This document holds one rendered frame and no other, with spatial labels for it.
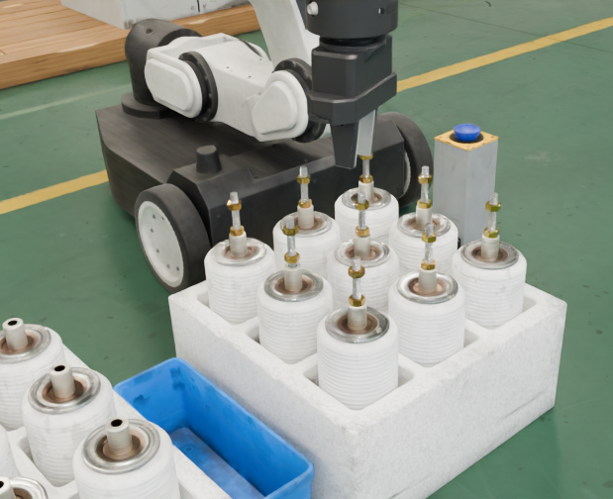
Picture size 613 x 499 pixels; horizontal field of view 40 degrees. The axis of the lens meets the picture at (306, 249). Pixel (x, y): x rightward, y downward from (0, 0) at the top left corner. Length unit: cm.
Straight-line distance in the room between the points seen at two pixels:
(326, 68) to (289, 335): 37
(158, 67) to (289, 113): 45
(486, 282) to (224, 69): 75
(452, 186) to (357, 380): 46
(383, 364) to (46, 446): 38
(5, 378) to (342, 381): 38
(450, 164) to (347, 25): 57
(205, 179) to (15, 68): 147
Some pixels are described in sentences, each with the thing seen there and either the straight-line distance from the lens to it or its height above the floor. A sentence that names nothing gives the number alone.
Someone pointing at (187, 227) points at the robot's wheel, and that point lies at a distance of 143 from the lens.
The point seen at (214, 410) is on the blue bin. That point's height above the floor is 8.
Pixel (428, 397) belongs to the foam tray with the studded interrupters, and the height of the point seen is 17.
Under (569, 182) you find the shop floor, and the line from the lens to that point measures 197.
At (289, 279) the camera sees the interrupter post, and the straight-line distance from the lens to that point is 105.
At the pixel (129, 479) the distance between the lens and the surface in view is 83.
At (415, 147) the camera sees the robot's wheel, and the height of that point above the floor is 16.
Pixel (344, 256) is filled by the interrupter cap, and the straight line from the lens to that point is 111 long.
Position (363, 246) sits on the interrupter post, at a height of 27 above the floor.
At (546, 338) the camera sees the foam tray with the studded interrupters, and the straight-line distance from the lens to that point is 118.
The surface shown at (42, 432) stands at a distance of 93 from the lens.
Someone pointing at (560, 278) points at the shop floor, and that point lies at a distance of 159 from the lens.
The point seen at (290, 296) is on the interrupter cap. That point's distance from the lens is 104.
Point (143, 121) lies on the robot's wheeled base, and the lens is 190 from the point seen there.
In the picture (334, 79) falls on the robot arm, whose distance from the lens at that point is 82.
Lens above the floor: 81
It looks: 29 degrees down
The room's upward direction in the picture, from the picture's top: 3 degrees counter-clockwise
